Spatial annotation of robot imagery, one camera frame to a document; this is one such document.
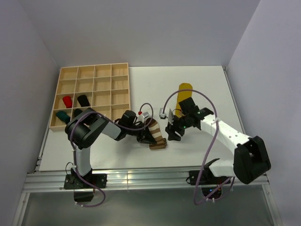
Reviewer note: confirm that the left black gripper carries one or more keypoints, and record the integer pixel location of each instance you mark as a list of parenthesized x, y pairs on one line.
[(145, 136)]

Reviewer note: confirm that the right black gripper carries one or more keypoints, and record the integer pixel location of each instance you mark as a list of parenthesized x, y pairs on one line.
[(170, 129)]

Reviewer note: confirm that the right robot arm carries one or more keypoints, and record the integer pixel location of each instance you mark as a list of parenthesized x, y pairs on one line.
[(250, 157)]

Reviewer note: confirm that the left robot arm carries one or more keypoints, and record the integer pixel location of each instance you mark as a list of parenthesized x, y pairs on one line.
[(86, 127)]

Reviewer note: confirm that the yellow cartoon sock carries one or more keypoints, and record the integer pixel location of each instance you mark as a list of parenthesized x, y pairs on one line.
[(182, 96)]

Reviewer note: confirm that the wooden compartment tray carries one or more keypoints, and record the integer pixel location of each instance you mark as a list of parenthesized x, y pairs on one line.
[(106, 87)]

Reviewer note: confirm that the black rolled sock lower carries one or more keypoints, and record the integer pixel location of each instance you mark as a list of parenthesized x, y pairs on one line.
[(77, 112)]

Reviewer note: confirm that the black rolled sock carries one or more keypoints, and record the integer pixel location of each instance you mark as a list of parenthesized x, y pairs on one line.
[(83, 101), (77, 112)]

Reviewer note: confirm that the black rolled sock upper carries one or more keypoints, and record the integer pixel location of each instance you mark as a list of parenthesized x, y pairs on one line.
[(83, 101)]

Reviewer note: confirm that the teal rolled sock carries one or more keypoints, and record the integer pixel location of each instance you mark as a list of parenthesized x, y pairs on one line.
[(63, 116)]

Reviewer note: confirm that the red rolled sock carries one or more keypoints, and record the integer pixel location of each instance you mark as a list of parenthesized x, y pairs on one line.
[(67, 101)]

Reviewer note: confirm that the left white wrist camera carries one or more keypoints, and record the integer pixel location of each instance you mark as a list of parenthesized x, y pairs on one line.
[(143, 116)]

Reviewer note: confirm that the aluminium front rail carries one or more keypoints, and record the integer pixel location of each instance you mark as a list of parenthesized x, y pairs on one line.
[(118, 179)]

